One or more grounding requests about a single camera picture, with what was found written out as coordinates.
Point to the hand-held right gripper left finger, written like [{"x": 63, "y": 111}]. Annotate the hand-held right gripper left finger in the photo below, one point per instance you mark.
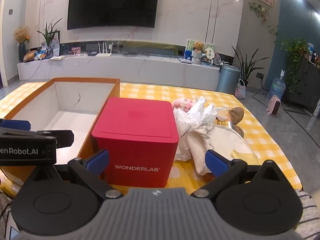
[{"x": 99, "y": 161}]

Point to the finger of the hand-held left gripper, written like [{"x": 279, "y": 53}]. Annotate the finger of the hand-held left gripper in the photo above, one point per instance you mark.
[
  {"x": 15, "y": 124},
  {"x": 65, "y": 138}
]

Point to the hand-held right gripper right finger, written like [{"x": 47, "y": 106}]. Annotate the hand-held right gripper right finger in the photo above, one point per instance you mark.
[{"x": 215, "y": 163}]

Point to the cream cloth bag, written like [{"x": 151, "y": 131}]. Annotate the cream cloth bag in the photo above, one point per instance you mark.
[{"x": 220, "y": 140}]

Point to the brown plush toy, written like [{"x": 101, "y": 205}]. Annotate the brown plush toy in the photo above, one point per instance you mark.
[
  {"x": 238, "y": 131},
  {"x": 237, "y": 113}
]

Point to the orange cardboard box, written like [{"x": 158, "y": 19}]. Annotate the orange cardboard box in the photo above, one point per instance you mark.
[{"x": 75, "y": 97}]

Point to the red square box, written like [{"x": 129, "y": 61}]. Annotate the red square box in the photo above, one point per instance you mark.
[{"x": 135, "y": 130}]

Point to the white snack packet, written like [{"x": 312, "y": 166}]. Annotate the white snack packet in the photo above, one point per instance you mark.
[{"x": 222, "y": 115}]

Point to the white plastic bag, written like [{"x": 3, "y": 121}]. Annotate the white plastic bag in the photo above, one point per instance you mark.
[{"x": 197, "y": 115}]

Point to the pink plush toy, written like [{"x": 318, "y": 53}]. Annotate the pink plush toy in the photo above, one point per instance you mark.
[{"x": 182, "y": 103}]

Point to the yellow checked tablecloth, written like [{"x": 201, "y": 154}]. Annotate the yellow checked tablecloth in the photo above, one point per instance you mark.
[{"x": 262, "y": 142}]

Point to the grey patterned cloth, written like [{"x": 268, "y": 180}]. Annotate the grey patterned cloth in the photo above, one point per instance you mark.
[{"x": 6, "y": 210}]

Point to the golden ornament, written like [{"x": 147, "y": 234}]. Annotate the golden ornament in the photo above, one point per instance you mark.
[{"x": 30, "y": 56}]

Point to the blue snack bag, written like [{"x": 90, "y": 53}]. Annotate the blue snack bag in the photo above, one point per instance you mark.
[{"x": 41, "y": 55}]

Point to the vase with dried flowers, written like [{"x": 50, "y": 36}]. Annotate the vase with dried flowers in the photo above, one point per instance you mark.
[{"x": 22, "y": 50}]

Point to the woven basket bag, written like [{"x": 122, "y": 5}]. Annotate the woven basket bag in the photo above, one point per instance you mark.
[{"x": 240, "y": 91}]

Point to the stack of papers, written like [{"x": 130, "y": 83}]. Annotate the stack of papers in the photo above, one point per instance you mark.
[{"x": 57, "y": 58}]

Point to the pink heater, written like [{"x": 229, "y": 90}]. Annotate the pink heater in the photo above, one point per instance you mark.
[{"x": 274, "y": 106}]

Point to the blue trash bin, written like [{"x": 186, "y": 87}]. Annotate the blue trash bin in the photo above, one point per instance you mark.
[{"x": 227, "y": 80}]

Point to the pink card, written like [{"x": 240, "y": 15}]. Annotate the pink card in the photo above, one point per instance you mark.
[{"x": 76, "y": 50}]

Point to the small black box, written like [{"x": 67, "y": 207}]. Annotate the small black box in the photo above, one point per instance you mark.
[{"x": 92, "y": 53}]

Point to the green plant in glass vase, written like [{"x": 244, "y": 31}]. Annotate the green plant in glass vase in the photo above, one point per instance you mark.
[{"x": 50, "y": 37}]

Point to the white router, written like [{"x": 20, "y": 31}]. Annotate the white router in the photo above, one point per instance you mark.
[{"x": 107, "y": 53}]

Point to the blue water jug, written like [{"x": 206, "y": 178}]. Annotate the blue water jug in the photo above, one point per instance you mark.
[{"x": 277, "y": 87}]

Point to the white marble television cabinet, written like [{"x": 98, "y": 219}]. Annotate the white marble television cabinet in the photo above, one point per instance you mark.
[{"x": 140, "y": 70}]

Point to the long leaf potted plant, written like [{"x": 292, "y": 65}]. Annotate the long leaf potted plant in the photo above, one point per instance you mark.
[{"x": 247, "y": 67}]

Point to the striped grey cloth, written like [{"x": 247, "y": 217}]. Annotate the striped grey cloth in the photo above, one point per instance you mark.
[{"x": 308, "y": 205}]

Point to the round white plaque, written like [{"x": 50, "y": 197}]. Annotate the round white plaque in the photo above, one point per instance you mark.
[{"x": 210, "y": 55}]

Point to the teddy bear bouquet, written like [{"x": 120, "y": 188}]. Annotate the teddy bear bouquet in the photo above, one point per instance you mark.
[{"x": 198, "y": 52}]

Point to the dark cabinet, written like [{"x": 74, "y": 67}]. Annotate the dark cabinet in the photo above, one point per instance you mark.
[{"x": 305, "y": 87}]

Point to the leafy green plant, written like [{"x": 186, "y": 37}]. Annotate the leafy green plant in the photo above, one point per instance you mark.
[{"x": 295, "y": 55}]

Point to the black flat television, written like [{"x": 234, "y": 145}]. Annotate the black flat television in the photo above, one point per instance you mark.
[{"x": 112, "y": 5}]

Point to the hanging vine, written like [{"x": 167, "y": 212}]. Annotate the hanging vine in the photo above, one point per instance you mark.
[{"x": 262, "y": 12}]

